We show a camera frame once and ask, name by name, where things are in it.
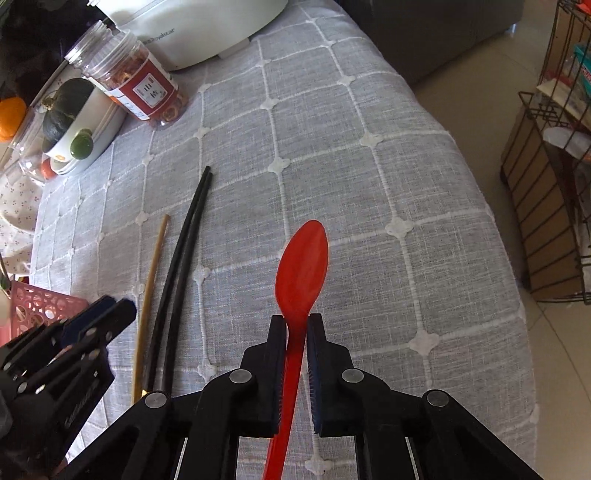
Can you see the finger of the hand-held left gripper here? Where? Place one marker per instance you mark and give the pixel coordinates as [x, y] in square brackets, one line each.
[99, 304]
[111, 323]

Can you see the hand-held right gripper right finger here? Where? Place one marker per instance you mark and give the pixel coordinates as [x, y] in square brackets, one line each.
[316, 369]

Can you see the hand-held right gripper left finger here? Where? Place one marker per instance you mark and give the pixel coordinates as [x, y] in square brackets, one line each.
[278, 369]

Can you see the pink perforated utensil basket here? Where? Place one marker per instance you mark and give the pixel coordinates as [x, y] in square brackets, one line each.
[32, 300]

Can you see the plain wooden chopstick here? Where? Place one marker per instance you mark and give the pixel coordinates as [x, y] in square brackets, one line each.
[161, 233]

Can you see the red plastic spoon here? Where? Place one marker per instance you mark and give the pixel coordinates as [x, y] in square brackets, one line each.
[302, 267]

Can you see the black chopstick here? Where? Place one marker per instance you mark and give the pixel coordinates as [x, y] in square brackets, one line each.
[159, 323]
[173, 323]

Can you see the beige floral cloth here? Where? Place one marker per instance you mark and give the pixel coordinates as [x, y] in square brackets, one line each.
[14, 221]

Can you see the small orange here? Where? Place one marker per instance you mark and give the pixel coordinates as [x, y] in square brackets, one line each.
[46, 170]

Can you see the glass jar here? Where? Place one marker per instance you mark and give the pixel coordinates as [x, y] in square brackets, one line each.
[25, 152]

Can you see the grey checked tablecloth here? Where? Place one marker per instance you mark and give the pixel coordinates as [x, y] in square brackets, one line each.
[369, 207]

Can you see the white plate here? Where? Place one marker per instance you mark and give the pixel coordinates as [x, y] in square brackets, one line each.
[108, 134]
[120, 127]

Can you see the dark green pumpkin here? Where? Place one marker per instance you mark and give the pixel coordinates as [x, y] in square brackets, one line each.
[64, 110]

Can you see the large orange with stem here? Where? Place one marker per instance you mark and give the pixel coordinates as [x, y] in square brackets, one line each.
[10, 117]

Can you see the plastic jar of red snacks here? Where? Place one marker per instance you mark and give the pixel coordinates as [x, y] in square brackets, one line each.
[147, 92]

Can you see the white electric cooking pot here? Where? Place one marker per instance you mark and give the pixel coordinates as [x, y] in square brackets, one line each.
[194, 27]

